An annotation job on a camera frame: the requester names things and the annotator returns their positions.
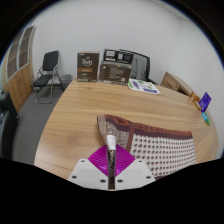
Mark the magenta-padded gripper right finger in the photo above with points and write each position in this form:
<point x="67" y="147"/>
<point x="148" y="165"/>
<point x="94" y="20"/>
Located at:
<point x="125" y="163"/>

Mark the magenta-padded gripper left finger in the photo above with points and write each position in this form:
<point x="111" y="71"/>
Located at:
<point x="98" y="163"/>

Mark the brown patterned towel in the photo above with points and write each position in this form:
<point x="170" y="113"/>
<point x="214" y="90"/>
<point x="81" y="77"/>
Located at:
<point x="160" y="150"/>

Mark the white printed paper sheet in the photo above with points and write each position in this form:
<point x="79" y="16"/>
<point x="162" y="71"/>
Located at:
<point x="143" y="86"/>

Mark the grey waste bin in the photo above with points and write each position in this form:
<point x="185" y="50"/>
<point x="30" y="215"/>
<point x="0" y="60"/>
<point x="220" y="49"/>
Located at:
<point x="66" y="81"/>

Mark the blue packet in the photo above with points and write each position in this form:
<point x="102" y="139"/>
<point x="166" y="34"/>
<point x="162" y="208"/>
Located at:
<point x="204" y="116"/>

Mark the low wooden side cabinet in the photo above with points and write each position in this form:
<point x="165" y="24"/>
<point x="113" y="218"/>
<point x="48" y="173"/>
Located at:
<point x="175" y="83"/>

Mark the orange box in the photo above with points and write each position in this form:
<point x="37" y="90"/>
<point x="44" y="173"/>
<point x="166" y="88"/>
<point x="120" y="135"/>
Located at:
<point x="195" y="99"/>

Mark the brown cardboard box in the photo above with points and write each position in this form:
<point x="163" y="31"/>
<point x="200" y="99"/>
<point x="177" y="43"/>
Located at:
<point x="88" y="66"/>

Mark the black mesh office chair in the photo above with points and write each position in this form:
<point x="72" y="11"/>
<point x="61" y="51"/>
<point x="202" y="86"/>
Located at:
<point x="140" y="66"/>

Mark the black leather armchair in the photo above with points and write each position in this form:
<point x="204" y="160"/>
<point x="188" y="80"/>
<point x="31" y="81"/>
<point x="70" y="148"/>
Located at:
<point x="7" y="126"/>

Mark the black folding chair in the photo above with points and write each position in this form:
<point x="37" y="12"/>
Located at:
<point x="48" y="71"/>

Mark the flat dark cardboard box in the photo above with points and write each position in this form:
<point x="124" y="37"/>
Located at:
<point x="116" y="56"/>

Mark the wooden glass-door cabinet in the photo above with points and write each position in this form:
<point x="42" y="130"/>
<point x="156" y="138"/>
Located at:
<point x="20" y="66"/>

